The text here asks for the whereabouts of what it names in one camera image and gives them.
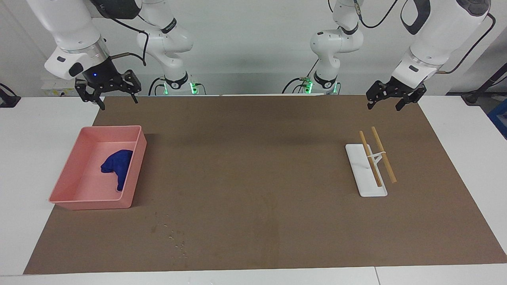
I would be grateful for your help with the white towel rack base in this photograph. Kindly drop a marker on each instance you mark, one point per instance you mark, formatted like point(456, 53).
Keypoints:
point(366, 182)

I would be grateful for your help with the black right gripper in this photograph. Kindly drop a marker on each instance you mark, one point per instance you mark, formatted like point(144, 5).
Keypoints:
point(101, 77)

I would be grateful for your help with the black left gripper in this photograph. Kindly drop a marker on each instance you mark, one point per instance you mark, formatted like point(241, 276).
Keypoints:
point(400, 86)

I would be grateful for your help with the brown table mat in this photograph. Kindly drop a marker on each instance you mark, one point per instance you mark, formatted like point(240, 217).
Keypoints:
point(245, 178)

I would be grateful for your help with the black clamp stand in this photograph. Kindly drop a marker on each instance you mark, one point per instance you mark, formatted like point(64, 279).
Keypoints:
point(8, 101)

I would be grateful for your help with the pink plastic bin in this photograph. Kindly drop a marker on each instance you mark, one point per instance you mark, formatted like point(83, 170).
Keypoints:
point(79, 186)

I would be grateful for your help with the wooden rack rod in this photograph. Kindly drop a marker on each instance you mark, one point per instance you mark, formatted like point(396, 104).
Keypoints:
point(386, 162)
point(366, 148)

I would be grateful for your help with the black tripod stand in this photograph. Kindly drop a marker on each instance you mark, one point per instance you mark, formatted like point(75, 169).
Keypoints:
point(485, 85)

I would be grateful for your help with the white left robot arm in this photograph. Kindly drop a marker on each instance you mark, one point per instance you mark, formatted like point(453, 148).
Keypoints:
point(435, 35)

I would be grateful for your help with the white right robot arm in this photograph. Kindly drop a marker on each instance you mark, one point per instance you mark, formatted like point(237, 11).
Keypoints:
point(67, 23)

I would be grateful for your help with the blue plastic crate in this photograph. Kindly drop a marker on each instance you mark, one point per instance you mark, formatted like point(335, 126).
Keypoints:
point(500, 120)

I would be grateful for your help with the blue towel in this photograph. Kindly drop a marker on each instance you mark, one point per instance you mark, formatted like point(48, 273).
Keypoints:
point(119, 164)

